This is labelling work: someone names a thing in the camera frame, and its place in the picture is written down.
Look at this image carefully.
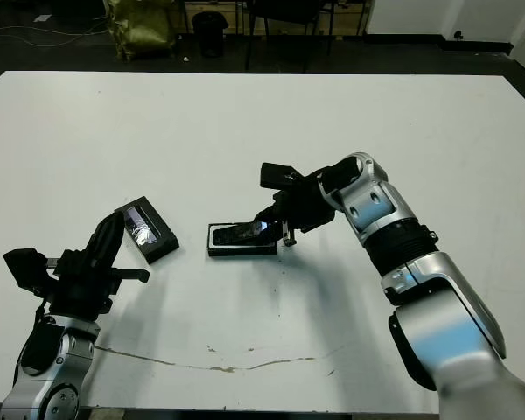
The yellow-green bag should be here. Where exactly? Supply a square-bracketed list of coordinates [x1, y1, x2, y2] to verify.
[103, 0, 177, 63]

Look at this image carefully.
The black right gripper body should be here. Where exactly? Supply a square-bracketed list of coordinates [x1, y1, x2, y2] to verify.
[272, 171, 336, 247]

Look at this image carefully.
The slim black camera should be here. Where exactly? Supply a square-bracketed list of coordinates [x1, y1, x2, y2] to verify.
[211, 219, 269, 248]

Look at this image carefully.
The white floor cable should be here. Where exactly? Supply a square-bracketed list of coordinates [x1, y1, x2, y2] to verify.
[0, 18, 111, 48]

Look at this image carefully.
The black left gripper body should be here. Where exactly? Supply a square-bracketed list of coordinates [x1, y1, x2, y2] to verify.
[40, 248, 151, 320]

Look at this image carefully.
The black box lid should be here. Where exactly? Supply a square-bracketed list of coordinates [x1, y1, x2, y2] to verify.
[113, 196, 181, 265]

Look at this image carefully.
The black chair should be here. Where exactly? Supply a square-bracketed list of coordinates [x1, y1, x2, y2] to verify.
[243, 0, 335, 74]

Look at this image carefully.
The black box with white tray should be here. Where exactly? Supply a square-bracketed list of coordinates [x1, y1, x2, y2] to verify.
[206, 221, 279, 259]

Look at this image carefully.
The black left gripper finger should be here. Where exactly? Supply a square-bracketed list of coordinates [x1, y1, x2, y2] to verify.
[104, 210, 129, 270]
[86, 214, 116, 270]

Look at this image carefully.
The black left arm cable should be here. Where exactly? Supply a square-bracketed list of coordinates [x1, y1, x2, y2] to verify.
[31, 300, 50, 334]

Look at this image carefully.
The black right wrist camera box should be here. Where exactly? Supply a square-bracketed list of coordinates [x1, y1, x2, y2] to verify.
[258, 161, 308, 192]

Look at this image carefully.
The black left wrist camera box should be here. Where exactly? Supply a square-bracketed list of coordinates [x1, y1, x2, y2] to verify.
[3, 248, 54, 299]

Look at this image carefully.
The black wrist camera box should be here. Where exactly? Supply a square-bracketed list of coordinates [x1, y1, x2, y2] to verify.
[258, 161, 308, 192]
[3, 248, 54, 299]

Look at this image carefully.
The black trash bin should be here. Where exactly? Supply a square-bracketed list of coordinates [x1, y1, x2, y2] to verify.
[191, 11, 228, 60]

